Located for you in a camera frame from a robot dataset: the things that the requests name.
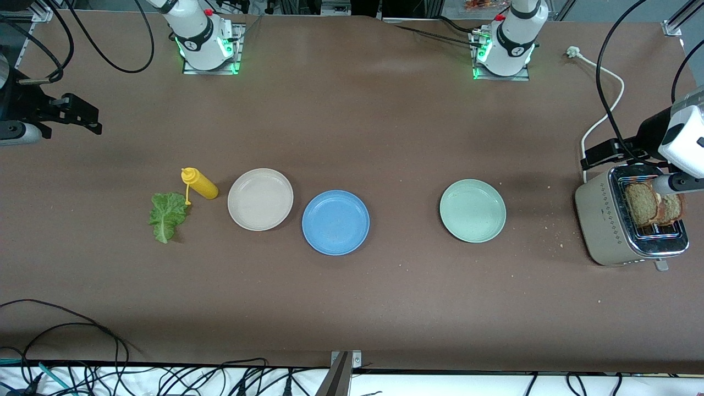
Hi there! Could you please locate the brown bread slice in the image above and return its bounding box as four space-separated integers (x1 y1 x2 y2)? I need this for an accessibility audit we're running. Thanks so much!
656 192 686 226
625 182 659 227

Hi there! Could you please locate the green lettuce leaf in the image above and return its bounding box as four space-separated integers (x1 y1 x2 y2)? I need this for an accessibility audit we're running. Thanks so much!
148 192 189 244

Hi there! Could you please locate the green round plate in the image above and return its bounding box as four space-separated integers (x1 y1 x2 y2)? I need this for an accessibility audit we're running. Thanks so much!
439 179 507 244

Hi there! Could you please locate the beige round plate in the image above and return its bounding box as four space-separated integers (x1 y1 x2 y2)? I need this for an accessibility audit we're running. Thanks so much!
227 168 294 232

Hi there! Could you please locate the blue round plate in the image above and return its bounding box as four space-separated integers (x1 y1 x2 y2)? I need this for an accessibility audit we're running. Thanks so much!
301 190 370 256

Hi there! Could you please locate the beige metal toaster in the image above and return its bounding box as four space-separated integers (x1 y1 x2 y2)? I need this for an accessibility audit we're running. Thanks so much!
574 163 690 272

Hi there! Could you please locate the yellow mustard squeeze bottle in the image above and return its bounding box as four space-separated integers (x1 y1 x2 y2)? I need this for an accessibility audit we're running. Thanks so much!
181 167 219 206

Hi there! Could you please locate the grey metal bar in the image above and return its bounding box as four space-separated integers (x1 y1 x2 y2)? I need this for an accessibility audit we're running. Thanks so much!
315 352 353 396

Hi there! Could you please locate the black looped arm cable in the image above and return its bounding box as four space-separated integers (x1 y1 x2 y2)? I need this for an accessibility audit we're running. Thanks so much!
62 0 155 74

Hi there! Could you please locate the aluminium frame profile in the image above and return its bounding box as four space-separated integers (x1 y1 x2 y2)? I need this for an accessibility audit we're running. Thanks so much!
662 0 704 37
15 0 53 72

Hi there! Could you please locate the white toaster power cord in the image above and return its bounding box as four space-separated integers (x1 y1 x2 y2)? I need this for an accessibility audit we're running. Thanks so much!
566 46 626 184

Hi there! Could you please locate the black floor cable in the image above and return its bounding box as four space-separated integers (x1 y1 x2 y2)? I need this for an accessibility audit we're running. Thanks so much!
21 322 120 396
0 299 130 396

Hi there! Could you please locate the black base cable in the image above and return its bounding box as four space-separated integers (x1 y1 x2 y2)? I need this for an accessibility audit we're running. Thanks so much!
437 15 479 34
393 24 479 48

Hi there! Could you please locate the teal cable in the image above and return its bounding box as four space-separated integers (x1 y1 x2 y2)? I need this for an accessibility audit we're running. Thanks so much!
0 359 75 396

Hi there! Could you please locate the silver metal bracket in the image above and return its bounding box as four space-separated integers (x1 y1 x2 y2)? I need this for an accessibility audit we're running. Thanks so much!
330 350 362 370

